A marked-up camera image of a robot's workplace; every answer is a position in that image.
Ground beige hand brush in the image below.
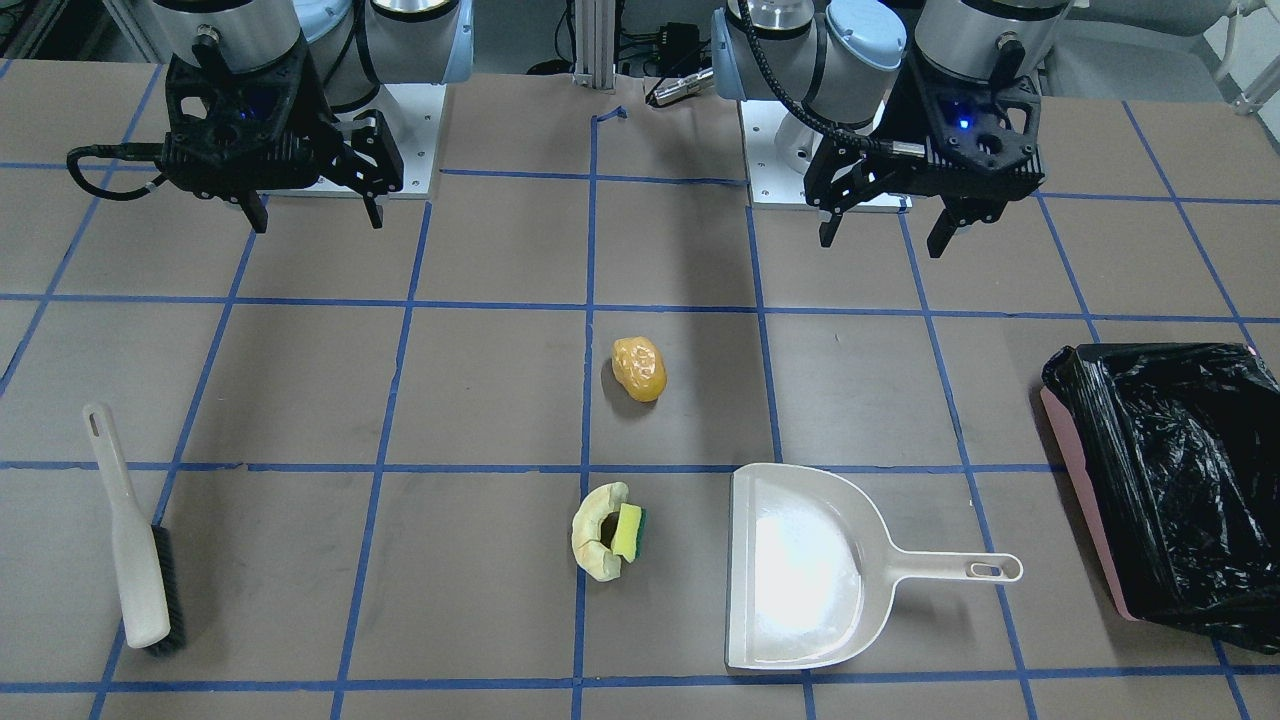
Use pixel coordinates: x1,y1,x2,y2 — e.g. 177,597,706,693
82,402,186,657

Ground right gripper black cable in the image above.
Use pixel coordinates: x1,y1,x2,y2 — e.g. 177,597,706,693
67,142,172,202

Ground orange yellow bread roll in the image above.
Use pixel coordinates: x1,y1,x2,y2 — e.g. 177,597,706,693
611,336,668,404

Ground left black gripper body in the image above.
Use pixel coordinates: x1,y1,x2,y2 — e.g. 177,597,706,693
804,50,1044,213

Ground beige plastic dustpan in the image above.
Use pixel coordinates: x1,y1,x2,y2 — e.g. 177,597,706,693
724,462,1024,671

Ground aluminium frame post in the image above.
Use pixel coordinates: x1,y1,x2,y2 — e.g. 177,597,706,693
571,0,618,94

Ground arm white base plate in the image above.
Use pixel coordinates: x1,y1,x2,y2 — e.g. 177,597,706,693
739,100,913,211
262,85,447,199

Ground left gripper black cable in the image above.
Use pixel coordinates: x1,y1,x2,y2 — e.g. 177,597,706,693
736,0,927,161

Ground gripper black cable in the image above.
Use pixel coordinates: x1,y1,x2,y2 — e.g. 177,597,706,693
67,142,172,202
736,0,927,161

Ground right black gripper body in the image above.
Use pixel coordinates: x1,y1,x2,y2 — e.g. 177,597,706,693
160,44,404,197

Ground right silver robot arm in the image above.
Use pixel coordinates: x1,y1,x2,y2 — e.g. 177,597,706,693
150,1,474,232

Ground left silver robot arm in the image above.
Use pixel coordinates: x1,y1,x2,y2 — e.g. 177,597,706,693
710,1,1070,258

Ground pink bin with black bag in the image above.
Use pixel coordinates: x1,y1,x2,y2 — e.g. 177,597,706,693
1039,342,1279,655

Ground yellow green sponge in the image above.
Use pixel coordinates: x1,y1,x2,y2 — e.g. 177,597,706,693
609,502,648,562

